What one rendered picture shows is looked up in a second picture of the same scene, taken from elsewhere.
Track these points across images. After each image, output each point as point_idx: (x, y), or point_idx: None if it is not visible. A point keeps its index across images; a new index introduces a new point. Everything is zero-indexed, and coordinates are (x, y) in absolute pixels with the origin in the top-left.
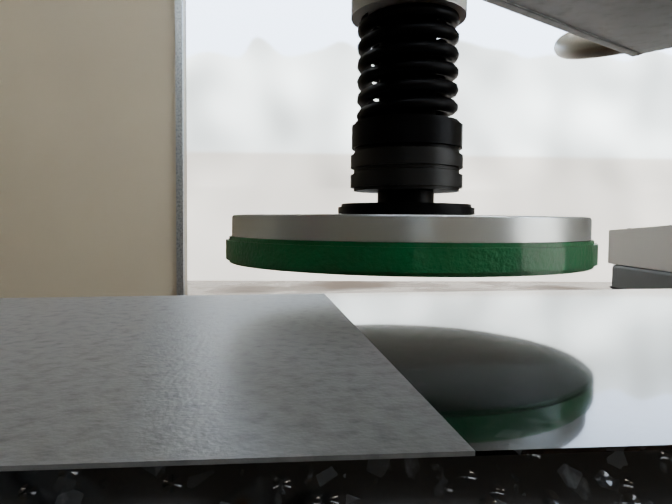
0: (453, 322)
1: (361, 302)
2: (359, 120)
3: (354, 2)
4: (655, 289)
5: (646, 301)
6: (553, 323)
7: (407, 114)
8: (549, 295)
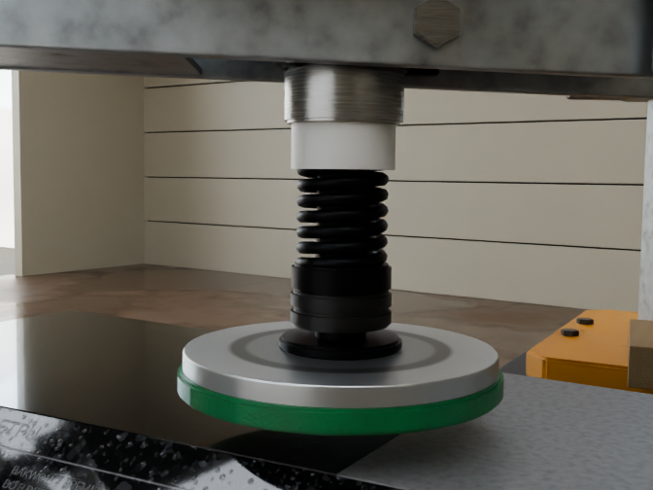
0: None
1: (349, 444)
2: (387, 265)
3: (393, 161)
4: (9, 404)
5: (130, 396)
6: None
7: None
8: (149, 418)
